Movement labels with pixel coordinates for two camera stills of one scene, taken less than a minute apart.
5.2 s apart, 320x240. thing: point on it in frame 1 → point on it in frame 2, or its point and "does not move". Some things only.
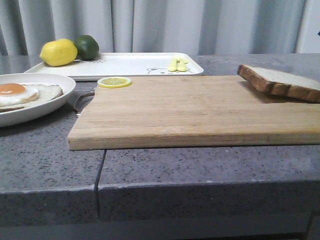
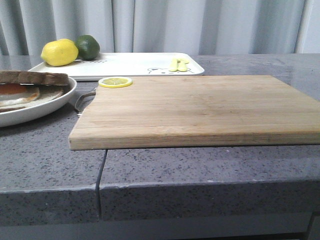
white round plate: [26, 114] does not move
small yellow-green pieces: [174, 66] does not move
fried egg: [13, 94] does not move
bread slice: [281, 83] → [33, 77]
